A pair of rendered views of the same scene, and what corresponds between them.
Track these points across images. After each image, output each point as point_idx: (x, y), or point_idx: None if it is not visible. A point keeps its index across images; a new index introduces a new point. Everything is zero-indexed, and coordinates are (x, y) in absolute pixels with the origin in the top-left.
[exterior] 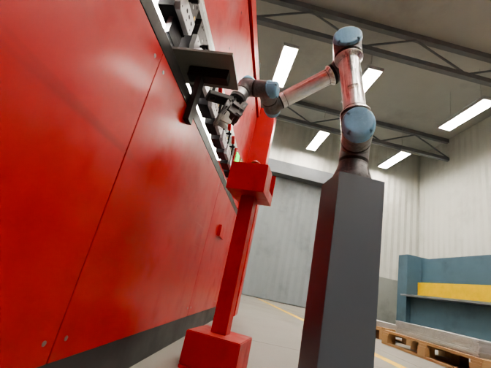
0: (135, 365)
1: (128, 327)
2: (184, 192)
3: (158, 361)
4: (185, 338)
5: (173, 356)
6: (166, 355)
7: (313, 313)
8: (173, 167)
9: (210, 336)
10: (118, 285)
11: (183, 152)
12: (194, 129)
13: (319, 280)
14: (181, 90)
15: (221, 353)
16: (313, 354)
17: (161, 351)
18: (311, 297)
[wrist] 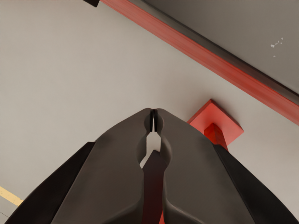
0: (209, 70)
1: (185, 54)
2: (218, 70)
3: (220, 87)
4: (211, 102)
5: (234, 102)
6: (237, 98)
7: (157, 181)
8: (148, 26)
9: (197, 116)
10: (152, 33)
11: (155, 27)
12: (162, 25)
13: (145, 194)
14: None
15: (191, 120)
16: (154, 164)
17: (246, 95)
18: (161, 191)
